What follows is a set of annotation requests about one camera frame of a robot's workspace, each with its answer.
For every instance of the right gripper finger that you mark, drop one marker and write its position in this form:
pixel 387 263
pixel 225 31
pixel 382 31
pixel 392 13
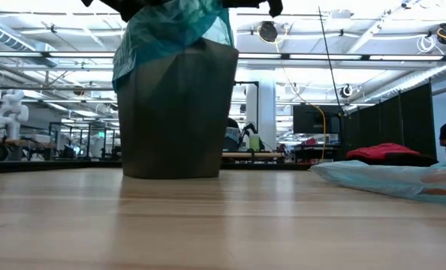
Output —
pixel 241 3

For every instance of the green bottle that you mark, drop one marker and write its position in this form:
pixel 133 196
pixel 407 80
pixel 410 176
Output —
pixel 254 143

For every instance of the teal plastic trash bag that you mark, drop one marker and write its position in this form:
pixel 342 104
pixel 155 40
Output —
pixel 163 33

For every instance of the light blue trash bag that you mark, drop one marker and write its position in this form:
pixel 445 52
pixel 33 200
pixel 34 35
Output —
pixel 377 180

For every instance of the background workbench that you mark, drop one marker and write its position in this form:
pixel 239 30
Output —
pixel 20 144

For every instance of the background wooden table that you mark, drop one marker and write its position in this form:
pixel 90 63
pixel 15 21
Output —
pixel 260 154

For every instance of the black partition wall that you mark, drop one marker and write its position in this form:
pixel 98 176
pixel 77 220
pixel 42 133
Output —
pixel 414 123

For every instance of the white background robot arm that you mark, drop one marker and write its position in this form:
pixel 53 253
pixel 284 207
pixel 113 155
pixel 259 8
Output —
pixel 11 112

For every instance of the black monitor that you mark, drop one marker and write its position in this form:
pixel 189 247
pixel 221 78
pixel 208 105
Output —
pixel 313 120

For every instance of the dark translucent trash bin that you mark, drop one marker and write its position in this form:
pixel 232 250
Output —
pixel 178 123

